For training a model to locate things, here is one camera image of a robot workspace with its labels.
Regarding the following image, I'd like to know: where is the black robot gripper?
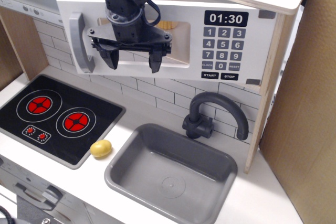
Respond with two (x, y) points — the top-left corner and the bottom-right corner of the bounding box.
(87, 10), (172, 73)

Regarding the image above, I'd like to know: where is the white toy microwave door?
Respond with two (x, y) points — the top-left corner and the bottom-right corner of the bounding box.
(57, 0), (277, 85)

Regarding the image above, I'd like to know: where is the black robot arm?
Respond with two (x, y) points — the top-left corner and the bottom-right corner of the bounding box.
(87, 0), (172, 73)

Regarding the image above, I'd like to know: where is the yellow toy corn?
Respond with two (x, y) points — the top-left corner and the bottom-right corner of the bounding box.
(156, 20), (179, 30)

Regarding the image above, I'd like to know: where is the dark grey toy faucet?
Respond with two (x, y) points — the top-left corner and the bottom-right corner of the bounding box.
(182, 92), (249, 141)

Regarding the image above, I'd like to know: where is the black toy stovetop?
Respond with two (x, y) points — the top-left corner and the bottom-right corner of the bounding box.
(1, 74), (125, 169)

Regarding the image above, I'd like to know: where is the yellow toy potato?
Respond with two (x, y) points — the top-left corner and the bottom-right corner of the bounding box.
(90, 140), (112, 158)

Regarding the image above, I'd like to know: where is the grey toy sink basin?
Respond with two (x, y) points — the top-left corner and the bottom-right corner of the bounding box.
(104, 124), (237, 223)

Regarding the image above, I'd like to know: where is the brown cardboard panel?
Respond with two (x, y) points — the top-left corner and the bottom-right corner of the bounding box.
(260, 0), (335, 223)

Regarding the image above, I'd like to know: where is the black cable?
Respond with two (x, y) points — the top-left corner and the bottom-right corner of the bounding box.
(143, 0), (162, 27)

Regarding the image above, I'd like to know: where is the grey oven front handle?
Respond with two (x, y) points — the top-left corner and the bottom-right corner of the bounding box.
(13, 183), (63, 211)

